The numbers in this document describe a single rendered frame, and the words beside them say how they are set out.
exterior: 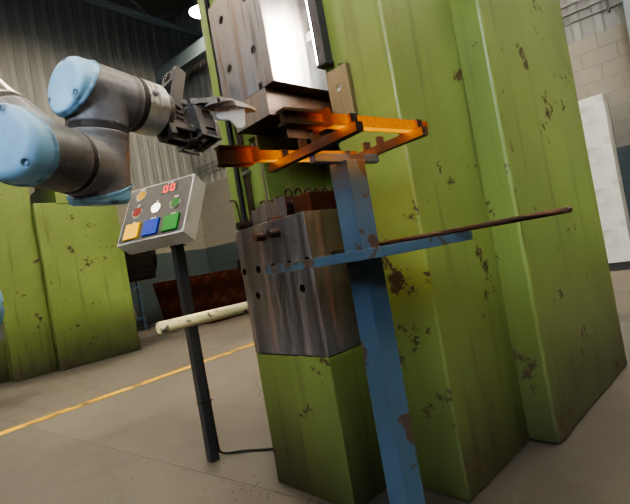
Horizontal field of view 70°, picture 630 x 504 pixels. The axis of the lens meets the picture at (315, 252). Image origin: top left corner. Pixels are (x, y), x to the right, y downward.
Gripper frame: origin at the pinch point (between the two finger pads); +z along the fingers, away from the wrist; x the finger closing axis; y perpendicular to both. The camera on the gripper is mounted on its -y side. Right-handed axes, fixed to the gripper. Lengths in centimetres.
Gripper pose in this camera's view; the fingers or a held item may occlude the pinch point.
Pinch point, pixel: (229, 125)
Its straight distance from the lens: 102.5
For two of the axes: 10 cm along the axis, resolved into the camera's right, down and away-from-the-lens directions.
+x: 7.9, -3.7, -4.9
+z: 5.2, -0.2, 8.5
